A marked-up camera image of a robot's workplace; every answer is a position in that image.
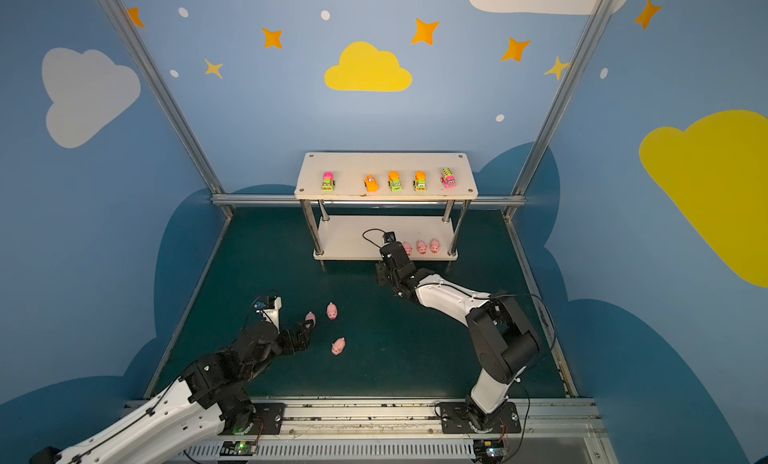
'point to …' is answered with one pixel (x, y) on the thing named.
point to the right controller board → (488, 450)
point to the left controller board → (238, 448)
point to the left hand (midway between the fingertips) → (305, 326)
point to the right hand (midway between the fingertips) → (387, 258)
